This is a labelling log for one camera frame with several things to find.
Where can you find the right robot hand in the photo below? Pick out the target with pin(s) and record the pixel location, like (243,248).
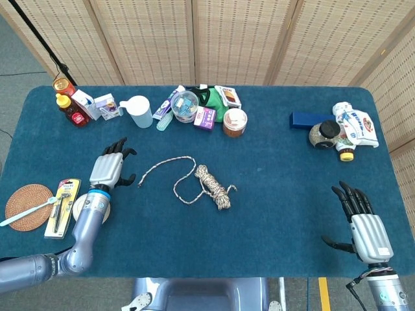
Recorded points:
(369,233)

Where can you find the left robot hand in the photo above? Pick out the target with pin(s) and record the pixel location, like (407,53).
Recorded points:
(105,168)

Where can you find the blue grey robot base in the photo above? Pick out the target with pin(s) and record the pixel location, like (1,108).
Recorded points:
(201,294)

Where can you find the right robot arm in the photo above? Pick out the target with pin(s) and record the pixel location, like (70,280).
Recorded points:
(389,291)

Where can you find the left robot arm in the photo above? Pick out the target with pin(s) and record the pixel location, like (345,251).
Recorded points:
(84,233)

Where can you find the cream ceramic bowl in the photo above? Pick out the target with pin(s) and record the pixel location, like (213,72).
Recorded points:
(77,209)

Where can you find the razor in yellow blister pack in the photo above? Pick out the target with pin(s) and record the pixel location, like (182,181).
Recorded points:
(69,194)

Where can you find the honey bear bottle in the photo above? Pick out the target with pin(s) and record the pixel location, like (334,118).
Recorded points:
(74,113)

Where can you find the small purple drink carton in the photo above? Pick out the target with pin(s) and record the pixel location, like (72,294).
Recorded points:
(107,105)

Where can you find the light blue plastic mug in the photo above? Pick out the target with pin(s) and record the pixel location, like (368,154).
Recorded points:
(139,113)

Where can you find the white blue carton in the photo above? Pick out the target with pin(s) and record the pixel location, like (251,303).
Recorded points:
(86,103)

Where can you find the green scrub brush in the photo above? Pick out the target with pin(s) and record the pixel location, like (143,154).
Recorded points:
(163,123)

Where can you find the round woven coaster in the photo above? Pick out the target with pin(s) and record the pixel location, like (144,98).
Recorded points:
(29,194)

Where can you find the bottle with yellow cap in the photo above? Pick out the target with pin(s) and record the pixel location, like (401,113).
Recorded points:
(345,152)

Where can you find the red drink can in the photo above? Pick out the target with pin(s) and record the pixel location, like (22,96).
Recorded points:
(63,85)

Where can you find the blue felt table cover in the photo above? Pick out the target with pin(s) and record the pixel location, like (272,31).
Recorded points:
(275,210)

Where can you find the light blue toothbrush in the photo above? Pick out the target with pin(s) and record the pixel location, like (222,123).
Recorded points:
(19,216)

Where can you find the clear tub of clips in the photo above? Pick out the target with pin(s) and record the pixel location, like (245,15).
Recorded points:
(184,105)

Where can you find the seed jar with black lid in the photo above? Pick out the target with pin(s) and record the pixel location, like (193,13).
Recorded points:
(321,134)

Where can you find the white printed bag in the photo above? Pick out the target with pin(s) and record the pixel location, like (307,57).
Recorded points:
(356,123)

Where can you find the purple pad box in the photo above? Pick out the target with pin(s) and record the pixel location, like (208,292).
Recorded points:
(205,118)

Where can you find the green black cloth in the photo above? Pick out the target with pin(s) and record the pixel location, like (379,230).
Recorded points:
(214,97)

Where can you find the navy blue long box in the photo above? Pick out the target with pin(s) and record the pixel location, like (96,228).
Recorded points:
(301,120)

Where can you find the clear jar of rubber bands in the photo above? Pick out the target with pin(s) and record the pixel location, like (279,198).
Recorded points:
(235,121)

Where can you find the white red snack packet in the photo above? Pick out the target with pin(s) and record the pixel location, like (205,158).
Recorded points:
(228,96)

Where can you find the black stand pole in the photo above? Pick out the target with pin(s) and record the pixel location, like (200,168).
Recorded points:
(35,32)

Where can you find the bamboo folding screen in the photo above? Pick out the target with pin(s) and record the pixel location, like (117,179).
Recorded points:
(227,39)

